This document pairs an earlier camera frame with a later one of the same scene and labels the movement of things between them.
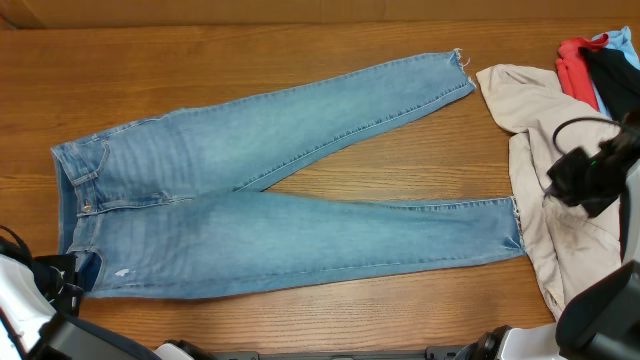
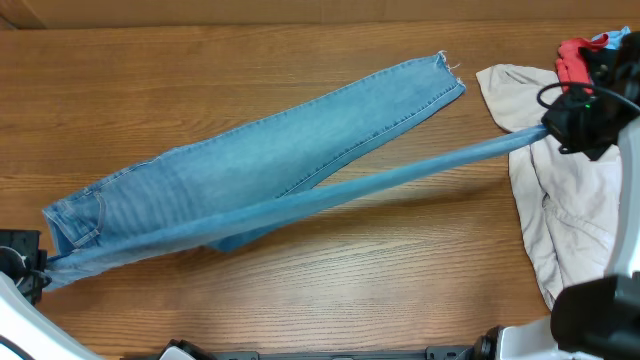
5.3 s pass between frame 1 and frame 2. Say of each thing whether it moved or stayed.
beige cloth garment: stayed
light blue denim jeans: moved
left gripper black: moved
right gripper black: moved
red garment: stayed
